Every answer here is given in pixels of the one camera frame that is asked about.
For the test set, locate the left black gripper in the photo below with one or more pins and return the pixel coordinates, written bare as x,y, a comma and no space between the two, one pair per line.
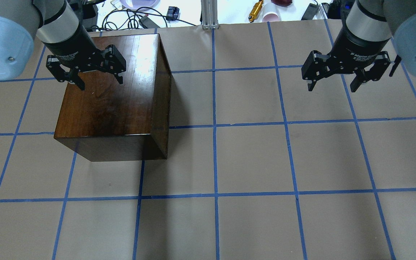
71,45

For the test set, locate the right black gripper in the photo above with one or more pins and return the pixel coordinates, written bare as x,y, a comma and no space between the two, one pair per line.
353,45

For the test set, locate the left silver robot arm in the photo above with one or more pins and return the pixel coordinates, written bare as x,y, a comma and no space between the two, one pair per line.
61,30

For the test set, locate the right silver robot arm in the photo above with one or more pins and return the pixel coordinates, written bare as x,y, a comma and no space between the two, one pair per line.
378,20

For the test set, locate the dark wooden drawer cabinet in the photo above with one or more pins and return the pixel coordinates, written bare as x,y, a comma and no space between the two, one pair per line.
109,121

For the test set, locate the black rectangular device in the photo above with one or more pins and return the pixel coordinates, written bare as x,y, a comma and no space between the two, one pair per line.
310,12

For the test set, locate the black power adapter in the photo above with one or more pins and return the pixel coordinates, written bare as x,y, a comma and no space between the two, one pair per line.
147,23

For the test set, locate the white bowl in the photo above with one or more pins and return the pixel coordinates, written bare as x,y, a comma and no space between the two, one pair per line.
136,4

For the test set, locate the dark red object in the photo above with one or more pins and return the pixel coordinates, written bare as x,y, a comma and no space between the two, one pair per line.
282,3

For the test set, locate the pink paper cup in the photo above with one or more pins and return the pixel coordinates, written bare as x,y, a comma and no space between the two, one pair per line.
271,16

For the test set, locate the aluminium frame post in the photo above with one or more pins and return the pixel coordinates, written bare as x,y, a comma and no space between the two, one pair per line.
209,14

